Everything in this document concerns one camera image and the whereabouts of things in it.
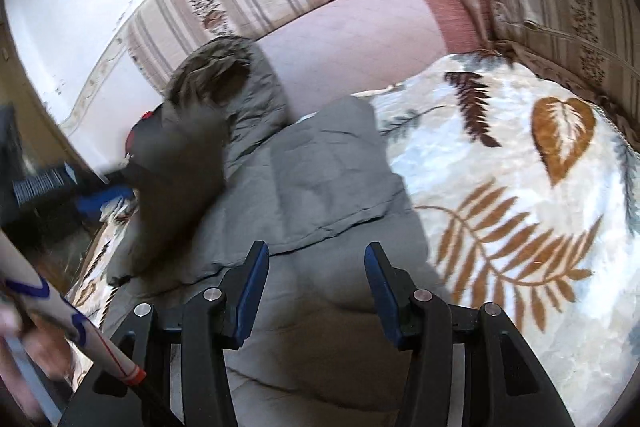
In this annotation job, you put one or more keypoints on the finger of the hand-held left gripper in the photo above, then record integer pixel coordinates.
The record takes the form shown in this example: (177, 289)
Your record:
(92, 176)
(102, 203)

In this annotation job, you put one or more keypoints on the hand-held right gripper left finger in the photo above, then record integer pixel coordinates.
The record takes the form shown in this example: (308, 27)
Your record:
(247, 302)

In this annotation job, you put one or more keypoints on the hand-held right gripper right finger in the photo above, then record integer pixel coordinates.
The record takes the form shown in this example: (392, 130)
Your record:
(385, 307)

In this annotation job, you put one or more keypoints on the grey quilted hooded jacket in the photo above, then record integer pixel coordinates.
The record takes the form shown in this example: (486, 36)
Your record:
(325, 177)

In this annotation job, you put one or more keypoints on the wooden cabinet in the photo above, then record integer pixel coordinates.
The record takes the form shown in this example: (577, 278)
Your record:
(45, 122)

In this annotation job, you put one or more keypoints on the white printed tube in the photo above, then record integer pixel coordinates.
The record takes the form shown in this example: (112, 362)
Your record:
(60, 312)

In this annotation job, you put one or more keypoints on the pink seat cushion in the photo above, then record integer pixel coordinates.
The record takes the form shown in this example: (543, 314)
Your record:
(350, 32)

